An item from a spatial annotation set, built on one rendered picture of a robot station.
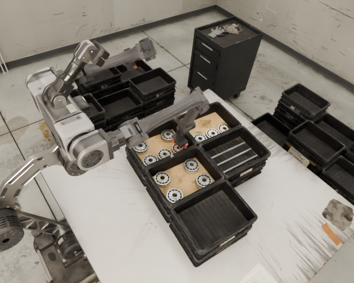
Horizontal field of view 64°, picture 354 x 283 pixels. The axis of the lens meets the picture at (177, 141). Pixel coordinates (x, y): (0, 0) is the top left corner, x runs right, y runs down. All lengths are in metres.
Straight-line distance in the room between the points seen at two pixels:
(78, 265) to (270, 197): 1.41
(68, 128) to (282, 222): 1.43
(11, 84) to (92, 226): 2.71
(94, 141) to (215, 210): 0.91
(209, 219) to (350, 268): 1.55
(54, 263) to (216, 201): 1.23
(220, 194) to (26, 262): 1.61
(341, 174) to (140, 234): 1.89
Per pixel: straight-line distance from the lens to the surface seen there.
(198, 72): 3.38
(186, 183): 1.83
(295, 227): 2.03
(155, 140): 2.03
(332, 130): 3.29
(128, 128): 1.22
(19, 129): 3.52
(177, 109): 1.27
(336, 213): 2.21
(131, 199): 1.91
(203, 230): 1.69
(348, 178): 2.93
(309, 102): 3.32
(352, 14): 4.53
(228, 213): 1.77
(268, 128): 3.16
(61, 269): 2.30
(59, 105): 1.27
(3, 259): 2.74
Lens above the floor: 2.35
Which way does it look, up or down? 49 degrees down
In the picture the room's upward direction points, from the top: 7 degrees clockwise
